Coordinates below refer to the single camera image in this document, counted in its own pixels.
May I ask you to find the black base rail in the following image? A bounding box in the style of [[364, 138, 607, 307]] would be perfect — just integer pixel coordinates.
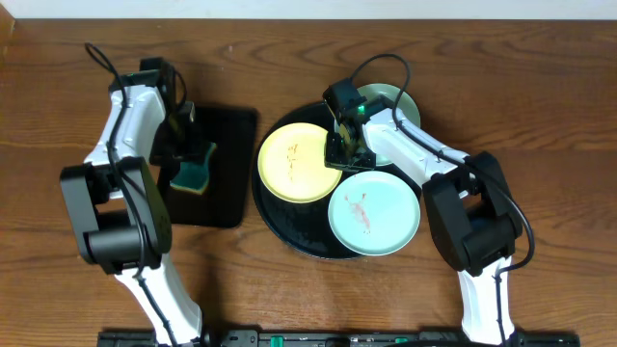
[[95, 329, 582, 347]]

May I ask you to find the black rectangular tray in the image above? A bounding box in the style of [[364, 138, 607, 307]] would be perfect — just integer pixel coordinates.
[[157, 105, 259, 227]]

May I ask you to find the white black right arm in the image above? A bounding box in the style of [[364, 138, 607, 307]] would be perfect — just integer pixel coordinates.
[[324, 93, 532, 346]]

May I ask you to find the yellow plate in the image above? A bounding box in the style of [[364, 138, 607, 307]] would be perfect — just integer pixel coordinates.
[[257, 122, 342, 203]]

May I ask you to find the mint green rear plate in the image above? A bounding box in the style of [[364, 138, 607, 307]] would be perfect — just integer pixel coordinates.
[[358, 83, 420, 167]]

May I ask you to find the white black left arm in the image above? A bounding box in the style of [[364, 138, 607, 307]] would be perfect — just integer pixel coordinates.
[[60, 67, 215, 346]]

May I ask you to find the light green stained plate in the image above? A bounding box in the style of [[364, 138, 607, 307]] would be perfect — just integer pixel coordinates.
[[328, 171, 420, 256]]

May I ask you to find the black round tray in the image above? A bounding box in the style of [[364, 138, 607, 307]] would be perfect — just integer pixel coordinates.
[[252, 101, 421, 259]]

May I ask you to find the green yellow sponge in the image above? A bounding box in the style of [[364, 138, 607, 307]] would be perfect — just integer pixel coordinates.
[[170, 143, 217, 195]]

